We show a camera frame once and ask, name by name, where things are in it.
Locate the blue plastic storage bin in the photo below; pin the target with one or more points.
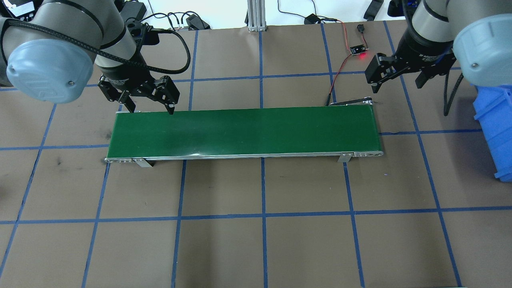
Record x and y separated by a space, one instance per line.
496 132

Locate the large black power brick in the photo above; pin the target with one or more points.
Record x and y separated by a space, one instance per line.
134 10

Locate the small black controller board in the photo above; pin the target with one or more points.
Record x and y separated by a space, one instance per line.
358 50

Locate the green conveyor belt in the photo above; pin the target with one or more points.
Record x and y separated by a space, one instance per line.
240 132

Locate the small black barrel plug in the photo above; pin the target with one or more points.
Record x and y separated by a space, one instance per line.
360 28

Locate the black inline switch box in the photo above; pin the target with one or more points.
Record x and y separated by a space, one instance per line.
311 18

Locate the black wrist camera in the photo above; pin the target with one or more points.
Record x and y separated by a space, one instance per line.
144 34

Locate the small black power adapter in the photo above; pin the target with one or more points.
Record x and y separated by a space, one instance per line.
374 8

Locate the black computer with labels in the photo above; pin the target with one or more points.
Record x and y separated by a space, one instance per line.
20 8

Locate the aluminium profile post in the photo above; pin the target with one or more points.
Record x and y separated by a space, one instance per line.
256 16

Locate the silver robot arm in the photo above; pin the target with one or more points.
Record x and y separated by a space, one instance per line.
72 24
488 44

